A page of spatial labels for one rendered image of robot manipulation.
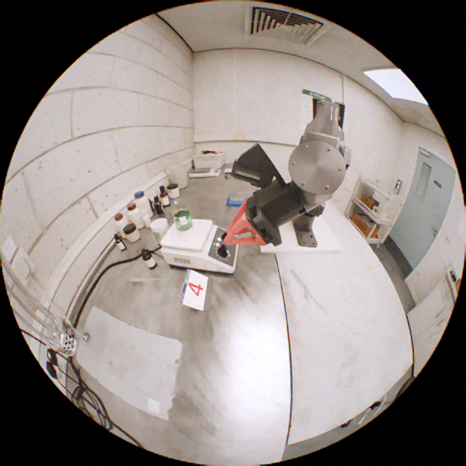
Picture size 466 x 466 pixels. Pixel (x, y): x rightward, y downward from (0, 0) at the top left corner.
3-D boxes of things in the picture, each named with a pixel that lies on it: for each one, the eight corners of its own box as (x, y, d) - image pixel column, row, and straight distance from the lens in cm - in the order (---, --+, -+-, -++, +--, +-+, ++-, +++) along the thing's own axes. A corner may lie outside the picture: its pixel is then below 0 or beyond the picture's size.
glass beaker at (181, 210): (198, 226, 39) (193, 200, 35) (182, 236, 37) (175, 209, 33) (186, 219, 43) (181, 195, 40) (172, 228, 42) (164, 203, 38)
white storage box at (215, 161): (227, 163, 176) (226, 151, 174) (221, 169, 141) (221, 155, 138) (203, 163, 183) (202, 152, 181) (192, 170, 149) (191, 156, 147)
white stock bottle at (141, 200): (154, 216, 70) (146, 191, 65) (141, 222, 70) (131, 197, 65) (152, 211, 76) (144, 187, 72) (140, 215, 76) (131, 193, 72)
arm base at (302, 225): (306, 227, 42) (326, 229, 45) (293, 197, 59) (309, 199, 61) (298, 246, 47) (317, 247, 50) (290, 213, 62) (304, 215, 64)
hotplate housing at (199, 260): (238, 242, 45) (239, 222, 40) (234, 276, 37) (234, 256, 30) (178, 237, 51) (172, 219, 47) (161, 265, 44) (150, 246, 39)
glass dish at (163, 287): (159, 275, 42) (156, 271, 40) (177, 278, 39) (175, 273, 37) (153, 293, 39) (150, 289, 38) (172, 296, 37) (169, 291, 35)
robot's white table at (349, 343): (289, 263, 165) (316, 189, 117) (309, 378, 137) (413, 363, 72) (248, 262, 154) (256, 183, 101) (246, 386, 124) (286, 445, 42)
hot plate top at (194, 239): (213, 222, 41) (213, 219, 40) (201, 252, 32) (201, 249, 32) (178, 220, 45) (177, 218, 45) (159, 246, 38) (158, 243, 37)
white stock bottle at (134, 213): (148, 222, 67) (140, 200, 63) (141, 230, 64) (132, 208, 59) (138, 222, 71) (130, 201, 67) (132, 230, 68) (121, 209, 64)
